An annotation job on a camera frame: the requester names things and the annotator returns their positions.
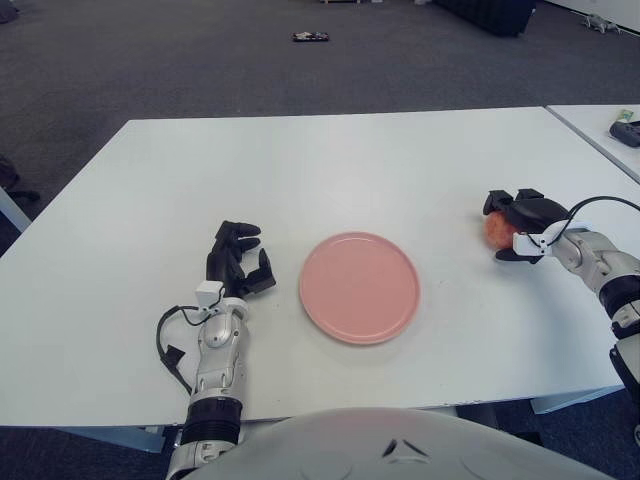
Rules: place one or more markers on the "white furniture panel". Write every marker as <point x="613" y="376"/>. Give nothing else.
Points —
<point x="11" y="210"/>

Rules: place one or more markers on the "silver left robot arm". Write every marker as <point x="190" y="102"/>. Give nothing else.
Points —
<point x="217" y="355"/>

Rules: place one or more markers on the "dark chair base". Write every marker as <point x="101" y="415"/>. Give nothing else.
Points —
<point x="15" y="177"/>

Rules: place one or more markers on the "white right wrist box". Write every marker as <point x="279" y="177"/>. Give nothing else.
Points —
<point x="530" y="246"/>

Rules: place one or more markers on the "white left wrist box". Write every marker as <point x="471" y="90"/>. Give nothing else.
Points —
<point x="208" y="295"/>

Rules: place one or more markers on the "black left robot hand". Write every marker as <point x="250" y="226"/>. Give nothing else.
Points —
<point x="225" y="262"/>

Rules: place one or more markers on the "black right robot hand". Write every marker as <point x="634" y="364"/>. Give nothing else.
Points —
<point x="537" y="212"/>

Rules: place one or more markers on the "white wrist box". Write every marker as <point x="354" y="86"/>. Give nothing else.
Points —
<point x="208" y="295"/>
<point x="530" y="246"/>

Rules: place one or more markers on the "black cabinet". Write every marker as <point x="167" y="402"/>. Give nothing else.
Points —
<point x="487" y="15"/>

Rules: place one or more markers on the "small grey floor robot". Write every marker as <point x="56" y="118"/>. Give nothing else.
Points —
<point x="599" y="22"/>

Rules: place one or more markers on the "small green packet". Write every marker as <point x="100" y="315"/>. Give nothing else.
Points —
<point x="627" y="115"/>

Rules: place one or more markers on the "small dark floor tray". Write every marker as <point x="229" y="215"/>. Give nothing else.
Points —
<point x="310" y="36"/>

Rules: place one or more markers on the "grey robot torso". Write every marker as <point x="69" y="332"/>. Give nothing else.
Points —
<point x="350" y="445"/>

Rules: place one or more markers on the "white table frame beam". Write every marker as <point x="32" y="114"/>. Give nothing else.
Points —
<point x="565" y="402"/>

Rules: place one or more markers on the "pink round plate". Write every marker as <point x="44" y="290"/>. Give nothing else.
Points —
<point x="360" y="287"/>

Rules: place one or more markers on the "dark grey handheld controller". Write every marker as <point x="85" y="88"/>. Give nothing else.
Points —
<point x="626" y="134"/>

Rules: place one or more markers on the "red yellow apple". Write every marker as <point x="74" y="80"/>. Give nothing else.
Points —
<point x="497" y="232"/>

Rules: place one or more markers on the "dark grey floor object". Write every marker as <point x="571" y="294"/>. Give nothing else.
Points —
<point x="6" y="10"/>

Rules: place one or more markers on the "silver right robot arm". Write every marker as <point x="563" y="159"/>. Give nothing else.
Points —
<point x="600" y="265"/>

